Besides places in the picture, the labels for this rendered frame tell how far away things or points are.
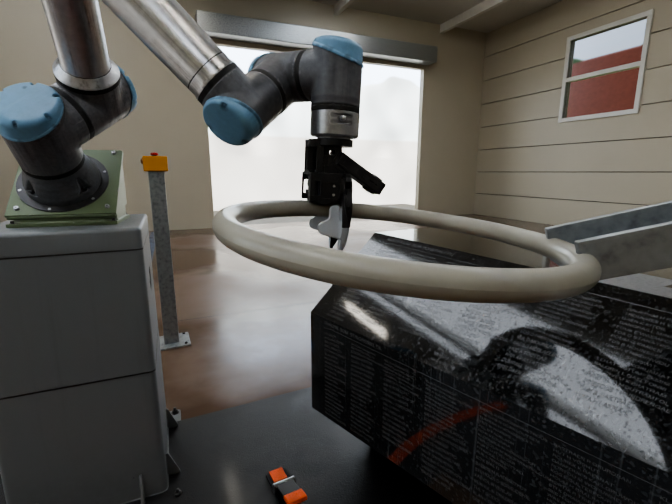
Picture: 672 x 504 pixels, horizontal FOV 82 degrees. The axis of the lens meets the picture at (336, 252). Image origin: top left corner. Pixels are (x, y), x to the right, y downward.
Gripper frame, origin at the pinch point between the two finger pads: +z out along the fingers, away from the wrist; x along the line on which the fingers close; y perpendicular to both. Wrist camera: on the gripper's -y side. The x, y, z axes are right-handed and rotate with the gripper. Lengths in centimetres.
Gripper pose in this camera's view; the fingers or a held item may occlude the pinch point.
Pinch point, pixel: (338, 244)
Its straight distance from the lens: 76.9
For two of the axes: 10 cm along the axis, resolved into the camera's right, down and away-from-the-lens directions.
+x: 3.0, 2.1, -9.3
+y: -9.5, 0.1, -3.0
